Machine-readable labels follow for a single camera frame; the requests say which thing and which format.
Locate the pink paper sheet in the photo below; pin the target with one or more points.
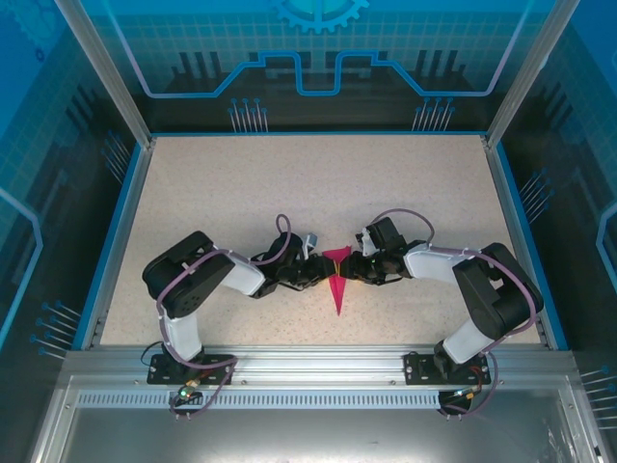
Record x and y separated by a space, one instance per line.
337 294

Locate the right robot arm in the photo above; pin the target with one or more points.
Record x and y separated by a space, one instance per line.
501 294

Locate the blue table border strip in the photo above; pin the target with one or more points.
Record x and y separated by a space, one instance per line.
112 241
528 241

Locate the brass connector with green light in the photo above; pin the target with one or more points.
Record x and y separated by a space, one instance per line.
189 388
465 393

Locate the grey metal bench tray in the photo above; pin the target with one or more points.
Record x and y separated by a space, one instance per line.
313 436

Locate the long aluminium base rail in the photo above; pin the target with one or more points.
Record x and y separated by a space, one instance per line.
313 359

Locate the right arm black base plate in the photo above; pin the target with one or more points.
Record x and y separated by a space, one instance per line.
419 369

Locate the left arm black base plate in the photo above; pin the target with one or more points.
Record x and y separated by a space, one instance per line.
217 369

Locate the aluminium side rail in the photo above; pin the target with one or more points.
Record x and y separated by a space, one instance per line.
124 241
517 241

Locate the aluminium frame post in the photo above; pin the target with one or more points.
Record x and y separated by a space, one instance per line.
521 72
107 72

